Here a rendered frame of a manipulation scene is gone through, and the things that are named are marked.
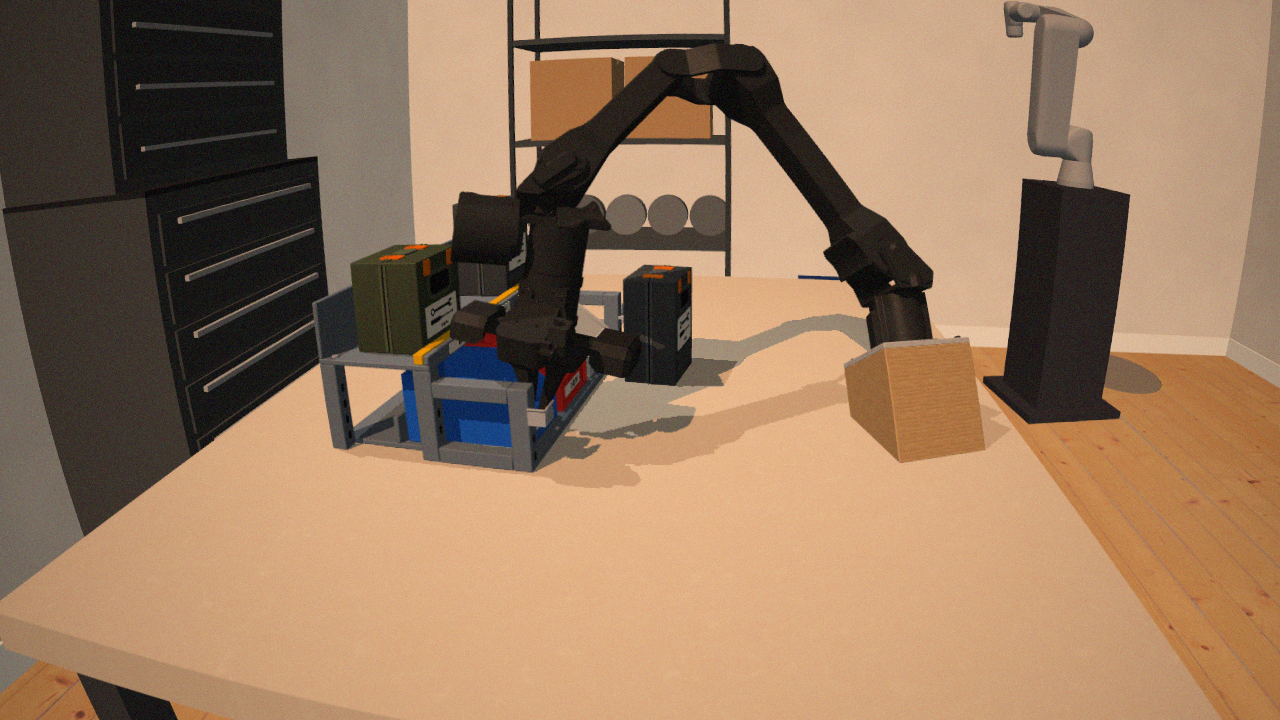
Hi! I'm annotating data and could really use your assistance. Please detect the red open bin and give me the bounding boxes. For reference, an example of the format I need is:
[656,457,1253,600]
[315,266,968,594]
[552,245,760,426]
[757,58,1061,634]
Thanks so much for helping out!
[465,333,588,413]

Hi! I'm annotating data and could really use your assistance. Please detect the yellow flat bar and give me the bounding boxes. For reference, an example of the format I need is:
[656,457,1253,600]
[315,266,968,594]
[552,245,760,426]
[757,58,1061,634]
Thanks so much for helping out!
[413,284,518,365]

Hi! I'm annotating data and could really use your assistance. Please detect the blue bin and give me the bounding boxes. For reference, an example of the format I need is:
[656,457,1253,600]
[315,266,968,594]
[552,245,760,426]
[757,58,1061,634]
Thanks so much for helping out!
[401,346,557,447]

